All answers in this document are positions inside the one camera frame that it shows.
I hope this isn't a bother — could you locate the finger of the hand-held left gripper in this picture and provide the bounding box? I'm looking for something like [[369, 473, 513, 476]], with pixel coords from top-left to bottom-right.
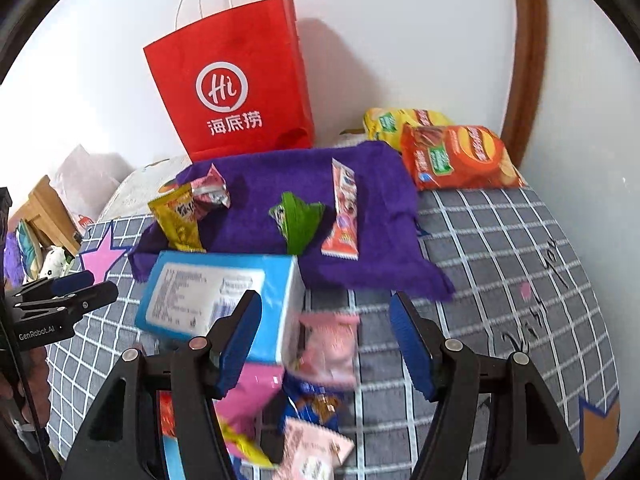
[[15, 282, 119, 317], [15, 270, 96, 303]]

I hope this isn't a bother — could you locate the red paper bag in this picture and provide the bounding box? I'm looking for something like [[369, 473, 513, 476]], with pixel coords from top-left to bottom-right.
[[143, 0, 316, 163]]

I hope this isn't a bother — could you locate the pale pink snack packet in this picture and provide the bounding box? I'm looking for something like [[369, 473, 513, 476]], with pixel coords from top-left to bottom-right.
[[292, 311, 362, 388], [272, 417, 356, 480]]

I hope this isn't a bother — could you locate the brown wooden door frame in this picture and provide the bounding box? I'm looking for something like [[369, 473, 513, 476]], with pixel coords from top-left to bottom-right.
[[500, 0, 547, 168]]

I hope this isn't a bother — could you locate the person's left hand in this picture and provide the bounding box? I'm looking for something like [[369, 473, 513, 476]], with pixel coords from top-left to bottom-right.
[[0, 347, 51, 423]]

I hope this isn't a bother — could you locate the orange paper star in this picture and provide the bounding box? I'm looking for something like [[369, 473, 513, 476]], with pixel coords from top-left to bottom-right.
[[580, 395, 621, 476]]

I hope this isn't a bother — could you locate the pink paper star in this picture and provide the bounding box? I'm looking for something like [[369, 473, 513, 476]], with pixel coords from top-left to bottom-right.
[[79, 223, 132, 283]]

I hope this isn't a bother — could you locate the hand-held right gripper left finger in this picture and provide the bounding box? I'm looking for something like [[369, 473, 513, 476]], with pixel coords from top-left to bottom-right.
[[60, 290, 263, 480]]

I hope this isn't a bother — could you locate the patterned pillow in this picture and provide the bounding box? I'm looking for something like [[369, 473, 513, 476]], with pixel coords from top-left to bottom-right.
[[15, 220, 43, 281]]

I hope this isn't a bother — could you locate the wooden headboard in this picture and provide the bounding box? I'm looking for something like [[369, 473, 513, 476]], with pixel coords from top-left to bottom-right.
[[22, 175, 83, 256]]

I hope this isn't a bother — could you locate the blue snack packet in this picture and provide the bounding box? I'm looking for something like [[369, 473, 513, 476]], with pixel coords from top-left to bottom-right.
[[282, 377, 343, 433]]

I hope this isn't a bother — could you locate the red snack packet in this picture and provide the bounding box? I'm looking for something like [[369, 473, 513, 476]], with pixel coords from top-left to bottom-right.
[[159, 390, 178, 438]]

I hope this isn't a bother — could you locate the purple towel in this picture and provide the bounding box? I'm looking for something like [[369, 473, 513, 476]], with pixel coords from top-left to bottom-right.
[[128, 141, 456, 303]]

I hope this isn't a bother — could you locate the pink silver snack packet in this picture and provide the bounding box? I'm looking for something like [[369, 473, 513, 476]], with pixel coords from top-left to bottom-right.
[[192, 164, 232, 221]]

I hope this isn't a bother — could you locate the orange chip bag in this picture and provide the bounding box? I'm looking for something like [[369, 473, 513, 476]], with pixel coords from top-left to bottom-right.
[[400, 124, 528, 191]]

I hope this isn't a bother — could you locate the white shopping bag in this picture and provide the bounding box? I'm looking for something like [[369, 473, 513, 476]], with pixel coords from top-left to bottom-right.
[[52, 144, 133, 226]]

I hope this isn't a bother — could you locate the large pink yellow snack bag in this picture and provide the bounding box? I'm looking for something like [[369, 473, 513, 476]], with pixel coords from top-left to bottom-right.
[[215, 360, 286, 468]]

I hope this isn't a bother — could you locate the blue tissue pack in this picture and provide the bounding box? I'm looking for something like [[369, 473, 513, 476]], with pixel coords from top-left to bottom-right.
[[135, 250, 307, 366]]

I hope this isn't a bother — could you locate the purple plush toy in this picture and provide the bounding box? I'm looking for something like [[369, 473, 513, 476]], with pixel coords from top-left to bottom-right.
[[2, 235, 21, 286]]

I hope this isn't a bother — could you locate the yellow triangular snack packet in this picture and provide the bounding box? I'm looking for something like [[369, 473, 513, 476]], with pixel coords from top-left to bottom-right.
[[147, 183, 207, 253]]

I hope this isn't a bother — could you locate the yellow chip bag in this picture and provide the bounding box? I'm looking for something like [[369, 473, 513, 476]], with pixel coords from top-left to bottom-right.
[[363, 107, 453, 153]]

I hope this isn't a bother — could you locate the grey checked cloth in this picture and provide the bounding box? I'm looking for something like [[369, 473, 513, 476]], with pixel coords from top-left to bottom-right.
[[45, 180, 623, 480]]

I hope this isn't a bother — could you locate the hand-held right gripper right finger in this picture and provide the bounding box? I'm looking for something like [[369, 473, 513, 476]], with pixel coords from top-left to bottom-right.
[[389, 291, 586, 480]]

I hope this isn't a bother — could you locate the green snack packet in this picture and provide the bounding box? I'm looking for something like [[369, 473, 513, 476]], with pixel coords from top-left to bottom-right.
[[269, 191, 326, 256]]

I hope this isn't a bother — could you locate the long pink bar packet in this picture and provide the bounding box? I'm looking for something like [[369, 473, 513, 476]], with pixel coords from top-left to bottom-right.
[[321, 157, 361, 261]]

